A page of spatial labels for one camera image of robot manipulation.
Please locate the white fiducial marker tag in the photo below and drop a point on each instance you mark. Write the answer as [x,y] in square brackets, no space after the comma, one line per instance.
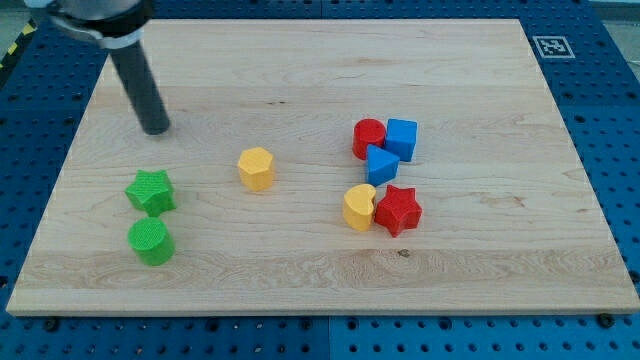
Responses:
[553,47]

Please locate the green star block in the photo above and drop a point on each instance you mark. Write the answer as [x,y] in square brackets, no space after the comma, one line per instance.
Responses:
[151,192]

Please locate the wooden board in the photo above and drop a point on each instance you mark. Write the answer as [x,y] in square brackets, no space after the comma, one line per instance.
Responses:
[510,223]

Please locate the blue cube block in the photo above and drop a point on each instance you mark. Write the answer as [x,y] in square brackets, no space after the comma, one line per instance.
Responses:
[401,138]

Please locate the red cylinder block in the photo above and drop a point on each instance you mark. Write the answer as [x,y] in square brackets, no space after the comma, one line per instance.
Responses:
[367,131]

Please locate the blue triangle block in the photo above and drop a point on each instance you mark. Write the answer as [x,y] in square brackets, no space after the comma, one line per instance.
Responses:
[381,165]

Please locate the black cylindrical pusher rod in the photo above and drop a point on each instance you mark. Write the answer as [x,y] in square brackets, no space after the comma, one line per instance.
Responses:
[138,82]

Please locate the yellow hexagon block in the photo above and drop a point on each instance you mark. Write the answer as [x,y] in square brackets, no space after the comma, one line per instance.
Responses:
[256,168]

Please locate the red star block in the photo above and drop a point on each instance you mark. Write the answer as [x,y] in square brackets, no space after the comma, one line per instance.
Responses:
[398,210]

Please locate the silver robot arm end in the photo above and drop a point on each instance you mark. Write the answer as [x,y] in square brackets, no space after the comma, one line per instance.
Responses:
[110,24]

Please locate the green cylinder block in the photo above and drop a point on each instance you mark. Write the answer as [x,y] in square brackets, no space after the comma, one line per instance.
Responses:
[151,241]

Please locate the yellow heart block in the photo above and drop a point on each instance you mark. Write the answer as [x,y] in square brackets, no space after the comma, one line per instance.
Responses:
[359,206]

